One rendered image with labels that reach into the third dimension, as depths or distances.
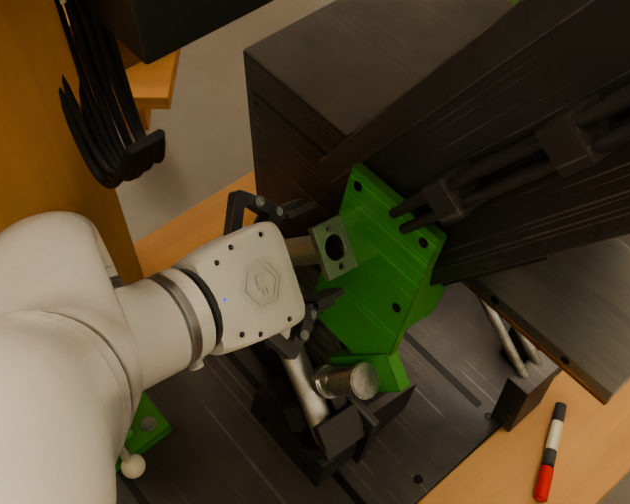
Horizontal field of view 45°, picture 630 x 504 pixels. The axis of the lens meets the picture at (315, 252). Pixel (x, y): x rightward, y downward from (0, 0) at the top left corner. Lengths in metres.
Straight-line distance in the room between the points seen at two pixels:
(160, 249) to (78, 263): 0.67
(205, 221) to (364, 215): 0.50
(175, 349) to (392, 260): 0.23
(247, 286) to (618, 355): 0.38
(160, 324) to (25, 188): 0.31
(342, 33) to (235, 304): 0.38
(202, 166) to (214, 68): 0.46
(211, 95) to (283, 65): 1.83
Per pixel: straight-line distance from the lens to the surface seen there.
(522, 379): 0.92
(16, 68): 0.79
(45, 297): 0.49
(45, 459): 0.24
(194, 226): 1.19
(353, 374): 0.79
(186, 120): 2.62
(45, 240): 0.53
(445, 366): 1.03
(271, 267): 0.69
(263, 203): 0.72
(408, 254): 0.71
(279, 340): 0.72
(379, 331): 0.78
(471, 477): 0.98
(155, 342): 0.61
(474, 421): 1.01
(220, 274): 0.66
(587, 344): 0.82
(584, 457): 1.02
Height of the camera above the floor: 1.81
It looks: 54 degrees down
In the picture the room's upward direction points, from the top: straight up
